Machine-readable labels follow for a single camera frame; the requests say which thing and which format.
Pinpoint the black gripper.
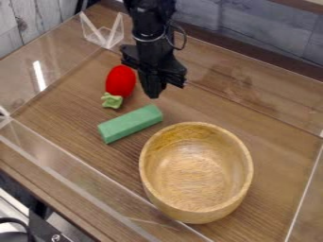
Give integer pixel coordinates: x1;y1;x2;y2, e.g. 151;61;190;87
121;39;187;98

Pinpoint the green rectangular block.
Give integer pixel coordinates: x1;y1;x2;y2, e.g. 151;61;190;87
98;105;163;144

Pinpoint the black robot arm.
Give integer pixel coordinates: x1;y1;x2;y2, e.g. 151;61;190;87
121;0;187;99

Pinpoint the brown wooden bowl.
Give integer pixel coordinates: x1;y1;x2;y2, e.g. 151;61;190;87
139;122;254;224

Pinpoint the red plush strawberry toy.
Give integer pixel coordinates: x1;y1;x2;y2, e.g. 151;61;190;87
102;65;137;109

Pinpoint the black stand base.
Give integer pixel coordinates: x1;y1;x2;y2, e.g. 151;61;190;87
0;209;64;242

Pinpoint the clear acrylic corner bracket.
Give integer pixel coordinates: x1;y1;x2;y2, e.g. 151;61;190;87
80;12;125;50

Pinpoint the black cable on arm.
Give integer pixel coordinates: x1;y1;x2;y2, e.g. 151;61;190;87
163;20;189;52

